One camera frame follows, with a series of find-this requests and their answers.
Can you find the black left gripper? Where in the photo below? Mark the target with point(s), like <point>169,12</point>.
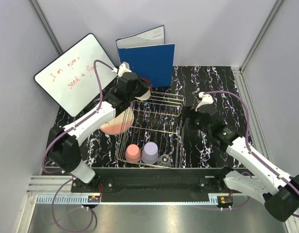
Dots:
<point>145,86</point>

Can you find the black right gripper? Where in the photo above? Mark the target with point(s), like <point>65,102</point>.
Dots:
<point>189,112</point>

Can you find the red bowl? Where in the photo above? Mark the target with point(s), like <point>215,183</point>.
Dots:
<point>147,94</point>

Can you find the cream and pink plate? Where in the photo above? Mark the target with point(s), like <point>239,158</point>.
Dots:
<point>119,124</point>

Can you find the wire dish rack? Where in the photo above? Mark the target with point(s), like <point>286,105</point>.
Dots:
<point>155,120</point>

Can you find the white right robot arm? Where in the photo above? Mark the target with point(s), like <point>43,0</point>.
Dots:
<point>276,189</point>

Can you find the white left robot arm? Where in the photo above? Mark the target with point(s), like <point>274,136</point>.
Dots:
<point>64,143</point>

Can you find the whiteboard with red writing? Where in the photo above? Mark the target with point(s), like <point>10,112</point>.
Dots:
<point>70,79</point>

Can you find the clear glass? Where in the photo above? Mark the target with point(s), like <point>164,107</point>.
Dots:
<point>164,160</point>

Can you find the lilac cup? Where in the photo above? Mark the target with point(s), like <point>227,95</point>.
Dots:
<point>149,154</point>

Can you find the pink cup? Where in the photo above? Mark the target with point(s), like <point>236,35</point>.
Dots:
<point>133,153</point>

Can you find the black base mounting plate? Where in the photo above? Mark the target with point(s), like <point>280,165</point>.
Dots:
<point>155,185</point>

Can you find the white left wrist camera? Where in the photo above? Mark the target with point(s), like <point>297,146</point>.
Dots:
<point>123,68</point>

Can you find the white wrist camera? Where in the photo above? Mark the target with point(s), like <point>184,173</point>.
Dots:
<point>123,68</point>
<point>203,100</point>

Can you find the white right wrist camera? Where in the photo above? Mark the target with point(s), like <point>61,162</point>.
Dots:
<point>203,100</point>

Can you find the blue ring binder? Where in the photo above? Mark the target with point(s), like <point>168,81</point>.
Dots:
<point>148,55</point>

